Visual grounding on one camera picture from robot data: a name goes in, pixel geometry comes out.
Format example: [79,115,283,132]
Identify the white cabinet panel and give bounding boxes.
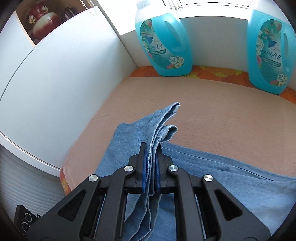
[1,7,136,176]

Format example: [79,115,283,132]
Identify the left blue detergent bottle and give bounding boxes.
[135,1,193,77]

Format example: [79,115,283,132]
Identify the red white ceramic jar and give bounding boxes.
[25,1,60,40]

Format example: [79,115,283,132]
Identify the blue detergent bottle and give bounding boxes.
[135,1,193,77]
[247,10,295,94]

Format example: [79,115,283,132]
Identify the right blue detergent bottle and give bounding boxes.
[247,10,295,94]

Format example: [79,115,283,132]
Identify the pink towel mat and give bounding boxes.
[63,76,296,193]

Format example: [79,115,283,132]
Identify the blue denim pants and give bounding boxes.
[95,103,295,240]

